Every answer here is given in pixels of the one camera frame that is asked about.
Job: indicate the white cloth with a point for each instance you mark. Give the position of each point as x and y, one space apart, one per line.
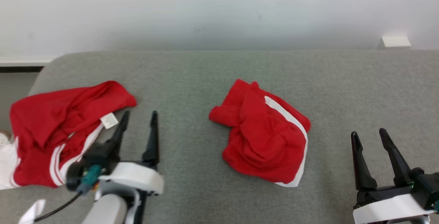
7 165

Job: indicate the white paper tag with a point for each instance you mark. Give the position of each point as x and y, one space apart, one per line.
32 212

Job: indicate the red garment white striped band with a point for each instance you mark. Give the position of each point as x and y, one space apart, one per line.
51 114

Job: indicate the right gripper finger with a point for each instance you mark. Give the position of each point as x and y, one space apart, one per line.
396 158
362 165

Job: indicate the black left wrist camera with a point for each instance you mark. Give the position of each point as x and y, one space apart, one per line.
99 157

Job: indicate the white skirting board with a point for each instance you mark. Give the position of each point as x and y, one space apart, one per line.
24 61

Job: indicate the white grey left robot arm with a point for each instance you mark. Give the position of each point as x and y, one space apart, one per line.
106 212

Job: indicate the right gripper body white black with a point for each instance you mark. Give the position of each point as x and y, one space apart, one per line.
387 210

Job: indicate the red shorts white trim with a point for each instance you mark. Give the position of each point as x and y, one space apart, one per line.
260 138

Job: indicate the white wall box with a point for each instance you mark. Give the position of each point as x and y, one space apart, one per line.
396 41

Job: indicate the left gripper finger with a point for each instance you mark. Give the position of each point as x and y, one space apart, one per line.
121 129
152 138

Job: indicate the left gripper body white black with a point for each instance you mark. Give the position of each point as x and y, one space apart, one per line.
137 177

